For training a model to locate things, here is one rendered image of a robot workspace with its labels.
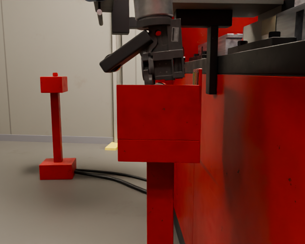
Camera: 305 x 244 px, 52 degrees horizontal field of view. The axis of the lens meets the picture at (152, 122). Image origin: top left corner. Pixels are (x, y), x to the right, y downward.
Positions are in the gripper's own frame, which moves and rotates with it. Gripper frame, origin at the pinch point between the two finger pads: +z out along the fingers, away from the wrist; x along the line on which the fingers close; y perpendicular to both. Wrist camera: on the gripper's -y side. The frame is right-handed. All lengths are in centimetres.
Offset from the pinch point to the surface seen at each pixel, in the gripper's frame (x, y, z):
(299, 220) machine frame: -22.7, 20.6, 11.2
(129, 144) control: -4.9, -4.5, 3.4
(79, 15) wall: 291, -97, -82
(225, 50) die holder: 55, 24, -16
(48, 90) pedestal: 163, -90, -5
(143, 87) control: -5.0, -0.7, -7.4
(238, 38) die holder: 55, 29, -20
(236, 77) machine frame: 5.1, 18.2, -7.5
